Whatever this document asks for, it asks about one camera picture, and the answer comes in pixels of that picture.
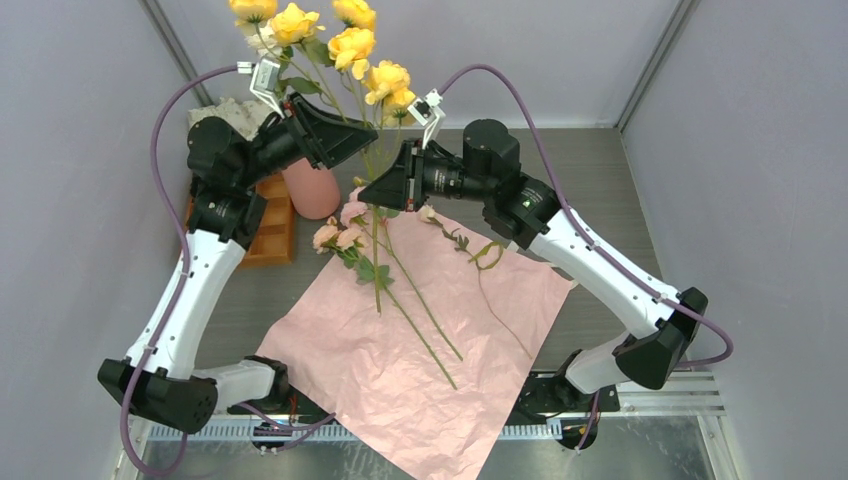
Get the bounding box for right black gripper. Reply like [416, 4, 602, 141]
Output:
[358, 138, 493, 213]

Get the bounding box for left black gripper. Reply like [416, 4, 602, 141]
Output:
[236, 91, 378, 190]

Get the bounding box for small bud thin stem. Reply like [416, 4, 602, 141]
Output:
[419, 203, 535, 362]

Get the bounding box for purple and pink wrapping paper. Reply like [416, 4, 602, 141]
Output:
[258, 207, 572, 479]

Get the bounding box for white rose stem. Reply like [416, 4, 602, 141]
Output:
[243, 22, 281, 56]

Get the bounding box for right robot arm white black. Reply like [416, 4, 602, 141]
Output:
[359, 119, 708, 411]

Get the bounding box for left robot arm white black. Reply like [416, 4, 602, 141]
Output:
[97, 93, 377, 434]

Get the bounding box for pink cylindrical vase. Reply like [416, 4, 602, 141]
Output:
[282, 159, 341, 220]

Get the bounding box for pink rose stem upper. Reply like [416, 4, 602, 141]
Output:
[337, 178, 464, 357]

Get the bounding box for cream patterned cloth bag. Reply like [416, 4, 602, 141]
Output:
[187, 98, 272, 140]

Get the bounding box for peach rose stem lower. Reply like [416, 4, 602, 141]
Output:
[312, 215, 464, 391]

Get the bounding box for orange compartment tray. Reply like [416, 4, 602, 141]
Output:
[185, 173, 296, 270]

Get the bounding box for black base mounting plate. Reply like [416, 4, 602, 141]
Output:
[247, 371, 594, 426]

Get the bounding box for small green-lit circuit board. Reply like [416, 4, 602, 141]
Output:
[253, 422, 293, 438]

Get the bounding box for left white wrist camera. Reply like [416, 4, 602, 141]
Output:
[236, 56, 283, 116]

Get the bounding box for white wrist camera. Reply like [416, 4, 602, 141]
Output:
[407, 89, 446, 149]
[236, 56, 283, 116]

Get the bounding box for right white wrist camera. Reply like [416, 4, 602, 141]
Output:
[407, 89, 446, 149]

